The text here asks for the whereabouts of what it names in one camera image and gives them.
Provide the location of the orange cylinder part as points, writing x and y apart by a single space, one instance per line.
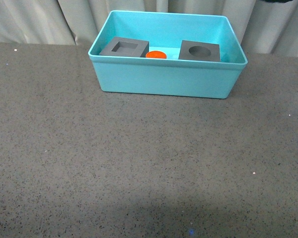
156 55

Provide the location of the gray cube square recess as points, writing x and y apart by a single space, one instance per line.
126 47

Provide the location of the gray block round recess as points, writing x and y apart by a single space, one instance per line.
200 51

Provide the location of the light blue plastic box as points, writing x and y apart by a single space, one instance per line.
172 75

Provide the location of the white curtain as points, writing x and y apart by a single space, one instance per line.
261 26

